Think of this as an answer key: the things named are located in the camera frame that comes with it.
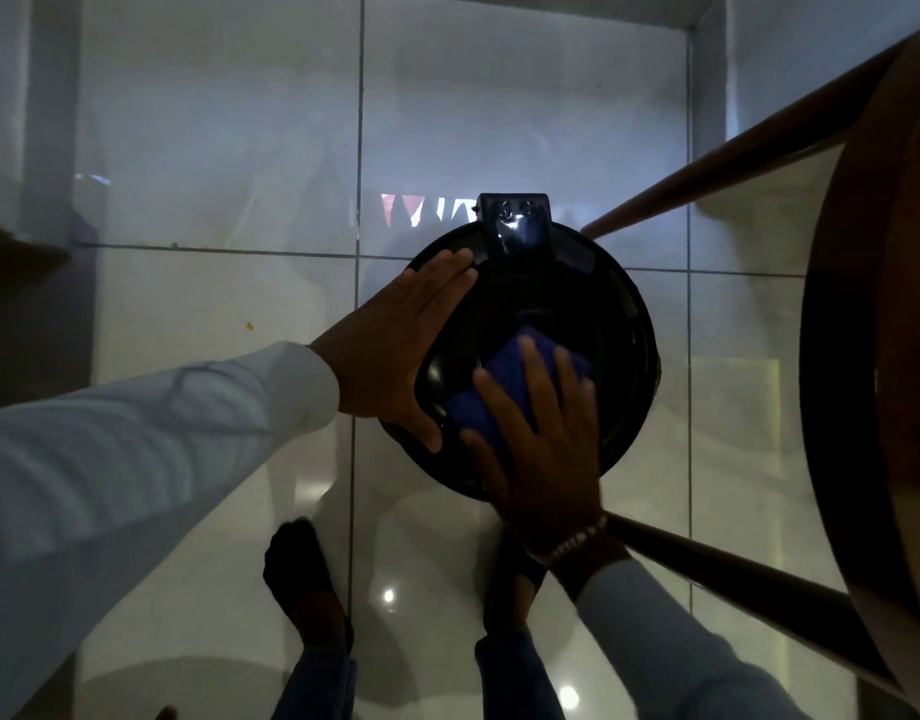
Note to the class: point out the person's right hand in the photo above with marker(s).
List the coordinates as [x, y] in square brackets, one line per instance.
[550, 472]

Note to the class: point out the person's left hand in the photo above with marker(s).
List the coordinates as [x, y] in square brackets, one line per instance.
[370, 352]

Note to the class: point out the person's right little finger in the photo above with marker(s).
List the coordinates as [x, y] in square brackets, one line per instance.
[590, 408]

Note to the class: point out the person's right middle finger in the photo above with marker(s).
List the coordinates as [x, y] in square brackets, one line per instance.
[538, 382]

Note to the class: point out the person's right thumb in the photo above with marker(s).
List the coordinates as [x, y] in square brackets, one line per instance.
[481, 451]

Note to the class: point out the person's left thumb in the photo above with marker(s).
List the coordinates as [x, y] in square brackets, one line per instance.
[416, 423]

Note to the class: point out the blue cleaning cloth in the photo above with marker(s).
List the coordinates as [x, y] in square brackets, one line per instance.
[505, 367]

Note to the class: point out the person's left forearm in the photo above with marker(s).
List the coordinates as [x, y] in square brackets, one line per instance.
[129, 472]

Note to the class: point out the person's right forearm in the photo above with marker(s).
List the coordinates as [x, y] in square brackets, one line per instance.
[655, 644]

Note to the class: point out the person's right foot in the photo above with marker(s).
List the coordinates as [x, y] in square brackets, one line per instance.
[512, 592]

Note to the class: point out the person's foot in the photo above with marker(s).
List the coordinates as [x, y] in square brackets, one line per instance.
[512, 592]
[302, 577]

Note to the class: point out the person's left foot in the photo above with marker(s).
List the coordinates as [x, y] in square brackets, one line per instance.
[302, 577]

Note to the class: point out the person's right leg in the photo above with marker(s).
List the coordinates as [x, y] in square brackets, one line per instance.
[516, 682]

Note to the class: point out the person's leg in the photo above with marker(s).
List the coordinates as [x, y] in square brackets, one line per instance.
[317, 686]
[516, 682]

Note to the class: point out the person's left leg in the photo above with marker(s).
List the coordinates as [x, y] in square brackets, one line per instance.
[317, 686]

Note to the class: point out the round brown wooden table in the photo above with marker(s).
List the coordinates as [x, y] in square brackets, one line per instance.
[872, 367]

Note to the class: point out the dark furniture piece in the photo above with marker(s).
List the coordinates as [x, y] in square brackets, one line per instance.
[17, 314]

